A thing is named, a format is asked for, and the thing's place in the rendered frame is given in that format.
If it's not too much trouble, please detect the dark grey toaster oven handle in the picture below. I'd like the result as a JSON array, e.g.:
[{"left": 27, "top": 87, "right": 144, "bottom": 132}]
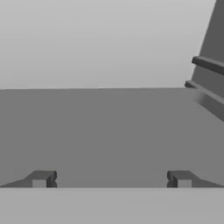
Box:
[{"left": 191, "top": 55, "right": 224, "bottom": 76}]

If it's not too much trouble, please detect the grey toaster oven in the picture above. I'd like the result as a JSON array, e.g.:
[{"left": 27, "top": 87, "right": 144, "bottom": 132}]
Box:
[{"left": 184, "top": 0, "right": 224, "bottom": 123}]

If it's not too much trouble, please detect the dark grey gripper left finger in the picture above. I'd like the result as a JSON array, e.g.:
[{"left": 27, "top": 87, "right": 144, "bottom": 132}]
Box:
[{"left": 0, "top": 170, "right": 59, "bottom": 189}]

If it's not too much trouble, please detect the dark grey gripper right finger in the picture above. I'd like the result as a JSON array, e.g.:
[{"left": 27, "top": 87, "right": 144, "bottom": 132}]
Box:
[{"left": 166, "top": 170, "right": 224, "bottom": 189}]

